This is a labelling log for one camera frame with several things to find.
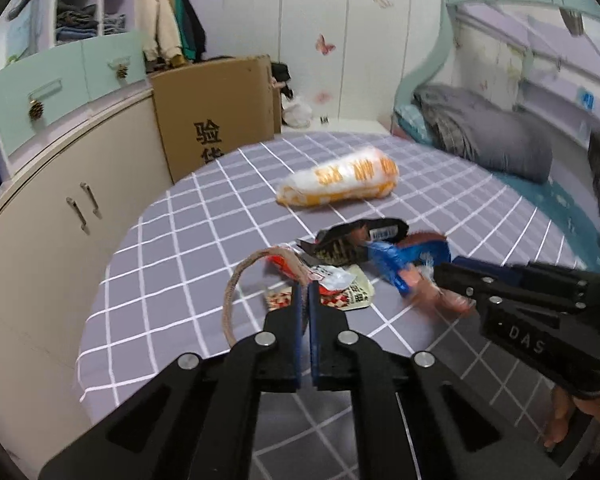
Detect folded jeans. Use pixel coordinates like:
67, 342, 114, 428
57, 4, 127, 41

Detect teal patterned bedsheet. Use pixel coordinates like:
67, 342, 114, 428
392, 105, 600, 271

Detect black snack wrapper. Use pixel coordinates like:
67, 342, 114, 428
297, 217, 410, 265

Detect orange white snack packet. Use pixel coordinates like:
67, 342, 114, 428
276, 146, 400, 207

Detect plaid sauce packet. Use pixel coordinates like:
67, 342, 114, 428
264, 266, 376, 313

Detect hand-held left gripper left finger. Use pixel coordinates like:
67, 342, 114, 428
37, 280, 303, 480

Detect long cream cabinet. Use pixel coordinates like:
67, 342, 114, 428
0, 80, 176, 461

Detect green hanging jacket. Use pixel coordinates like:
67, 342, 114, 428
172, 0, 206, 61

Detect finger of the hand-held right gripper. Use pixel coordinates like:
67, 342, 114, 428
432, 261, 501, 311
452, 257, 600, 311

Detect tall cardboard box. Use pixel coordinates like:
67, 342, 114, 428
150, 55, 283, 183

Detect blue snack wrapper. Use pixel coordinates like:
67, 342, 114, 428
365, 232, 473, 317

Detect small white plastic bag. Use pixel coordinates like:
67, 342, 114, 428
282, 100, 313, 128

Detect red white wrapper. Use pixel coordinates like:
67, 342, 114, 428
266, 254, 357, 293

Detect grey duvet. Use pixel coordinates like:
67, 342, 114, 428
412, 84, 553, 183

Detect round table with checked tablecloth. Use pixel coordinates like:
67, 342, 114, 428
75, 132, 600, 480

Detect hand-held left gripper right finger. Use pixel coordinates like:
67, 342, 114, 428
309, 280, 571, 480

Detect white wardrobe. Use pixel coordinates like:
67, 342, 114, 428
180, 0, 451, 136

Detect pile of black clothes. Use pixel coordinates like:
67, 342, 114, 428
270, 61, 295, 101

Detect cream hanging jacket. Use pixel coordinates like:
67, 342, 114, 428
137, 0, 183, 63

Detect white low platform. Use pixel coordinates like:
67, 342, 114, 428
280, 119, 388, 136

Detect lilac stair cabinet teal drawers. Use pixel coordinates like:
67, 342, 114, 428
0, 0, 148, 181

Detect person's right hand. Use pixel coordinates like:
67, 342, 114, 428
544, 387, 581, 451

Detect brown hanging cloth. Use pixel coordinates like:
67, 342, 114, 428
560, 7, 588, 36

